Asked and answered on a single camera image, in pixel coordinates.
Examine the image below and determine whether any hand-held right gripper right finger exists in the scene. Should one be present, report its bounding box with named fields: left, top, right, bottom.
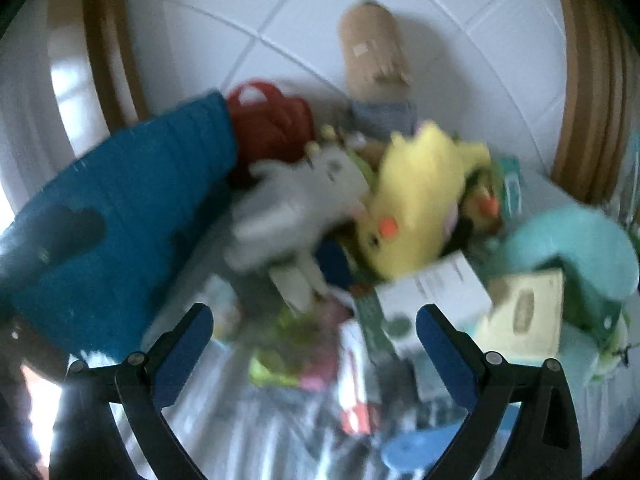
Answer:
left=416, top=304, right=583, bottom=480

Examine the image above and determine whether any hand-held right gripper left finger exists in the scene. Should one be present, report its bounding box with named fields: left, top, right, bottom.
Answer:
left=49, top=302, right=215, bottom=480

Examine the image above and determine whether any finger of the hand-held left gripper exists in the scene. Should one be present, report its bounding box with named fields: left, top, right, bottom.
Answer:
left=50, top=205, right=107, bottom=261

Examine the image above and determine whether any blue plastic storage crate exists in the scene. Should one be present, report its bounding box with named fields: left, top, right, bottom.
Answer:
left=0, top=90, right=241, bottom=366

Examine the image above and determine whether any dark green box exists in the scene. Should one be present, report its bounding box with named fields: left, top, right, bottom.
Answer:
left=355, top=295, right=416, bottom=361

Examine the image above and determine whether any cream yellow box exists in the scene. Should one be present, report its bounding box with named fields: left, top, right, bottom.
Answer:
left=472, top=269, right=566, bottom=361

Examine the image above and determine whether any red white box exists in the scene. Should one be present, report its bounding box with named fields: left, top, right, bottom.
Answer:
left=337, top=320, right=381, bottom=436

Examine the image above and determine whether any light blue round lid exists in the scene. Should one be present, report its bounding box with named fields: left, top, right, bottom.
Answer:
left=380, top=430, right=466, bottom=471

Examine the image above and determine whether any neon yellow pink packet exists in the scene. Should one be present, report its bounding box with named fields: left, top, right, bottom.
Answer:
left=247, top=310, right=341, bottom=391

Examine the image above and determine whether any white curtain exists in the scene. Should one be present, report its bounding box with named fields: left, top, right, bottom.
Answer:
left=0, top=0, right=116, bottom=226

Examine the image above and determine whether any green frog plush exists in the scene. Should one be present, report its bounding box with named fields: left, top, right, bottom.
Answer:
left=585, top=310, right=633, bottom=386

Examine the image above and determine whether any yellow plush toy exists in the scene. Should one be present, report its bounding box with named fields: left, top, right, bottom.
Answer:
left=357, top=127, right=493, bottom=281

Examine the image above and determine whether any teal plush toy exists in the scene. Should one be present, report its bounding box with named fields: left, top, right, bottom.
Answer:
left=492, top=207, right=640, bottom=341

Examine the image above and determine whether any grey plush toy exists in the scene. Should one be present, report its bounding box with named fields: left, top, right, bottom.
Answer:
left=225, top=147, right=371, bottom=311

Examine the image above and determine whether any green printed box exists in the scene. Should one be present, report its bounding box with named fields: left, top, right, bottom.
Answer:
left=495, top=157, right=523, bottom=221

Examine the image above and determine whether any red toy carry case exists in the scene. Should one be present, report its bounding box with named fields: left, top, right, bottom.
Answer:
left=226, top=80, right=316, bottom=186

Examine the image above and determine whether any brown plush in striped shirt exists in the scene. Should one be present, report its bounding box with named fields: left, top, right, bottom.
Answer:
left=339, top=0, right=418, bottom=136

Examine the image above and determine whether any wooden wall trim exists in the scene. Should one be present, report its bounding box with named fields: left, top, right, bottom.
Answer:
left=550, top=0, right=636, bottom=206
left=82, top=0, right=151, bottom=133

